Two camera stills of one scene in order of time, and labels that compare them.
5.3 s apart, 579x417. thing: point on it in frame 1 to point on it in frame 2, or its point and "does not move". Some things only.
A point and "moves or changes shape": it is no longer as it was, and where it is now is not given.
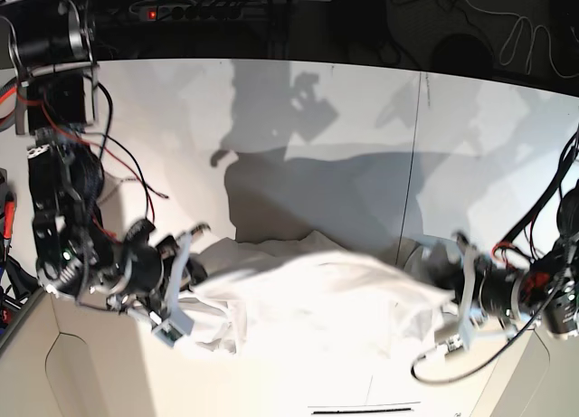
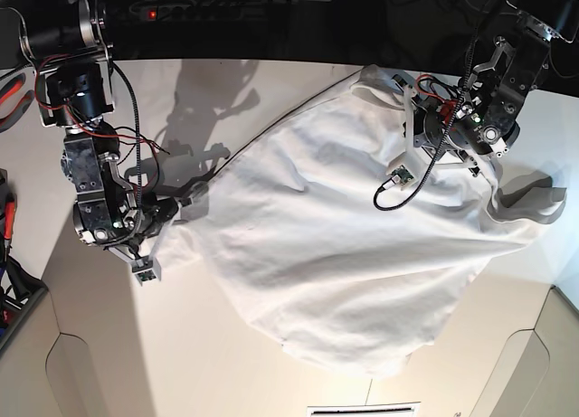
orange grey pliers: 8,100 does not move
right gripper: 484,291 to 431,132
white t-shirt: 306,295 moves or changes shape
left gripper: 149,280 to 153,213
